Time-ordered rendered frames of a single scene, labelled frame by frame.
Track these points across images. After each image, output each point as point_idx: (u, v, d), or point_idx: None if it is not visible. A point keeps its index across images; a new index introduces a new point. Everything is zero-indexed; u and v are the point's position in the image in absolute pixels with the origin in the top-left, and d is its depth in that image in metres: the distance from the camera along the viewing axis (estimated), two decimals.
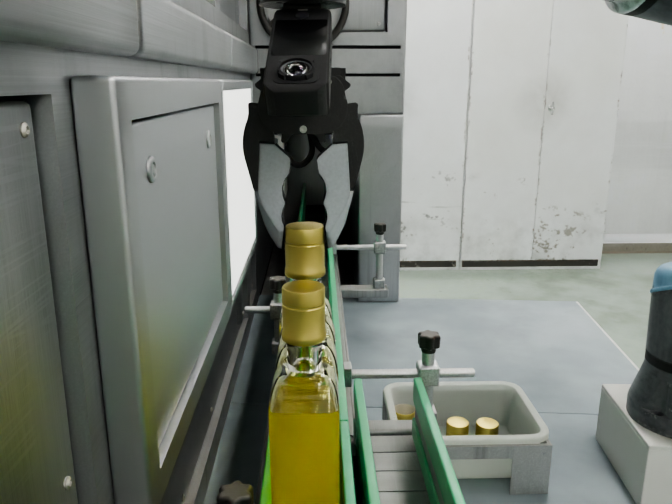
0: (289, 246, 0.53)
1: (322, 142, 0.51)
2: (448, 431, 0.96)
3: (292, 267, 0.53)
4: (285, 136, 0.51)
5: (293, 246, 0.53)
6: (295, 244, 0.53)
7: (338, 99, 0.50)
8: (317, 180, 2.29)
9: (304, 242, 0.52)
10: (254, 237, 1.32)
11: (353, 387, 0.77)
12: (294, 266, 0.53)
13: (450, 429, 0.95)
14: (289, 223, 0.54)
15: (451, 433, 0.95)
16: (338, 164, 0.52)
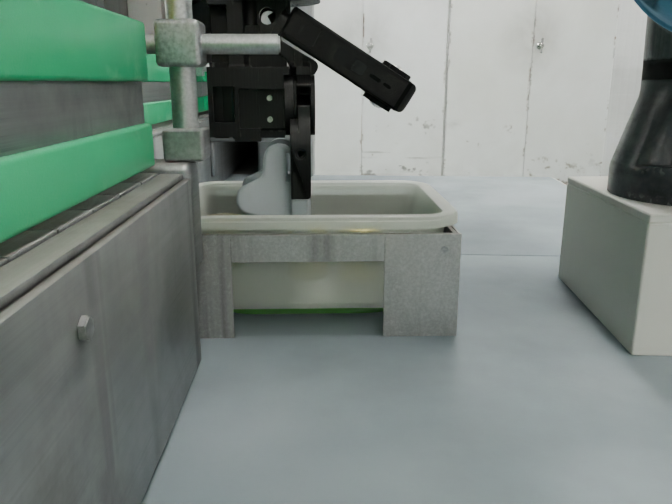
0: None
1: None
2: None
3: None
4: None
5: None
6: None
7: None
8: None
9: None
10: None
11: None
12: None
13: None
14: None
15: None
16: None
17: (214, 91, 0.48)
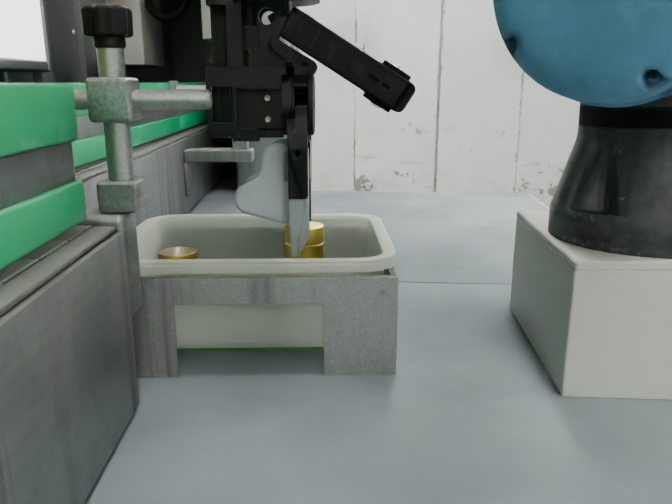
0: None
1: (310, 140, 0.53)
2: None
3: None
4: (309, 137, 0.50)
5: None
6: None
7: (314, 98, 0.54)
8: None
9: None
10: (39, 56, 0.91)
11: None
12: None
13: None
14: None
15: None
16: (310, 159, 0.55)
17: (213, 91, 0.48)
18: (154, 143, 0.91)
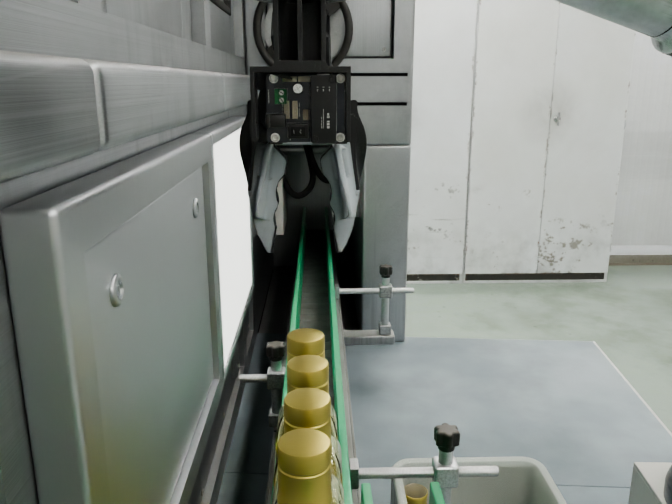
0: (289, 426, 0.44)
1: (284, 141, 0.52)
2: (315, 385, 0.49)
3: None
4: None
5: (294, 427, 0.44)
6: (296, 425, 0.44)
7: None
8: (318, 204, 2.19)
9: (307, 423, 0.44)
10: (250, 283, 1.22)
11: (361, 494, 0.67)
12: None
13: (319, 378, 0.49)
14: (289, 394, 0.46)
15: (322, 384, 0.50)
16: None
17: (336, 92, 0.44)
18: None
